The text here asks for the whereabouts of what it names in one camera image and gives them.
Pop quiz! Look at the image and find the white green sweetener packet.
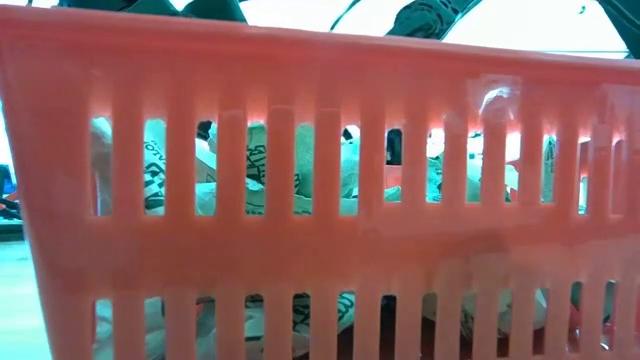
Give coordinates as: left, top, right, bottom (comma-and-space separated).
244, 294, 314, 360
427, 128, 484, 204
92, 117, 167, 217
294, 123, 361, 216
195, 122, 269, 216
542, 134, 589, 214
338, 292, 357, 334

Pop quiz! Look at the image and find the black right camera cable loop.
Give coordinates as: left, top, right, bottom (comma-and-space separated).
329, 0, 364, 32

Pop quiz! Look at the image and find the red slotted plastic basket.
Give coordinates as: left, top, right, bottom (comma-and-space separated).
0, 4, 640, 360

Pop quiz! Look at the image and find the black aluminium table frame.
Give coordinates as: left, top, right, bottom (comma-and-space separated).
0, 219, 24, 243

